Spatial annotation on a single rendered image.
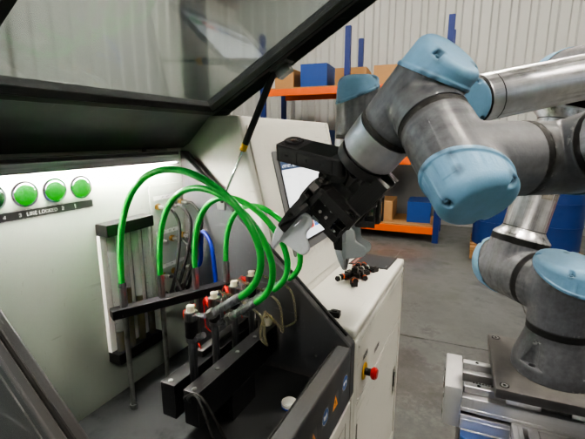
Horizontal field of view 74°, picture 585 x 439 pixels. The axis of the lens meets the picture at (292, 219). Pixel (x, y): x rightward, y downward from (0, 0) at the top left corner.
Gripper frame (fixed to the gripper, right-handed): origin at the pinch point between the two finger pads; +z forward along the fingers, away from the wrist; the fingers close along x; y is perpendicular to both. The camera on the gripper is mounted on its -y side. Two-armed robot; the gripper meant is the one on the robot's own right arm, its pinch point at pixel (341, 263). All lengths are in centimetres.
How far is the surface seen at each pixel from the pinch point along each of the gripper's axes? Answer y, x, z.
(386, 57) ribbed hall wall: -141, 626, -153
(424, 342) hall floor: -4, 207, 124
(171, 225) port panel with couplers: -57, 13, 1
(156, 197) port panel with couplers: -57, 8, -8
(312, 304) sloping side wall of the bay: -14.3, 18.9, 19.5
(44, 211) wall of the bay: -57, -23, -10
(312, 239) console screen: -28, 52, 11
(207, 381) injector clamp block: -24.7, -12.8, 26.3
